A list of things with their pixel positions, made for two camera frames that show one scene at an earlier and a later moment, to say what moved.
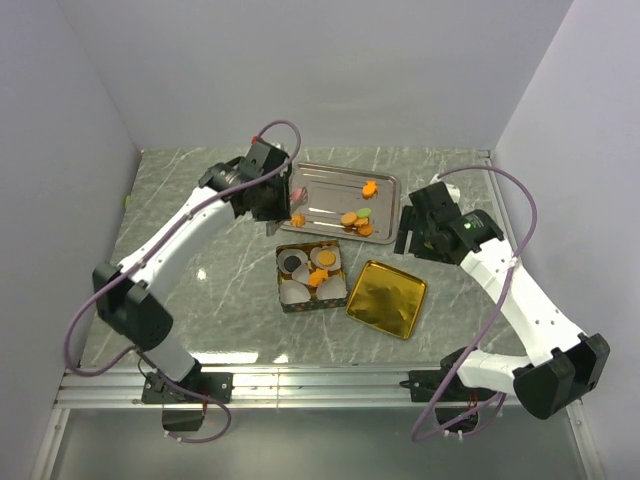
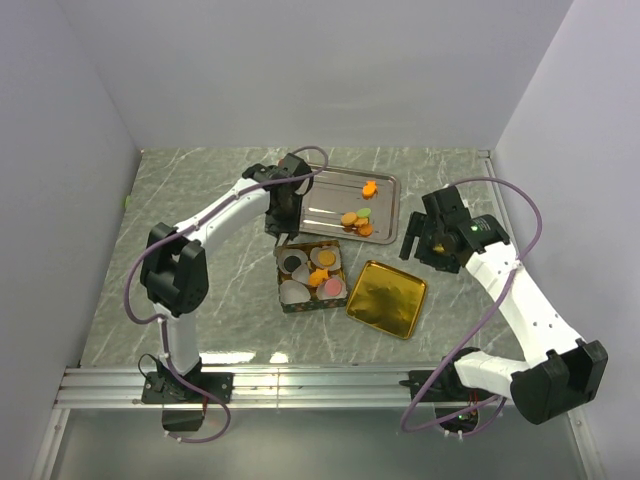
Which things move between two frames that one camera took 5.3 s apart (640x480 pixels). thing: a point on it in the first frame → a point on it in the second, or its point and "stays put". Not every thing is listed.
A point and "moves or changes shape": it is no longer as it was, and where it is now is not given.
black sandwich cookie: (292, 263) stays put
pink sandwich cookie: (296, 195) moves or changes shape
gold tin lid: (387, 299) stays put
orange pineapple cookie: (317, 276) stays put
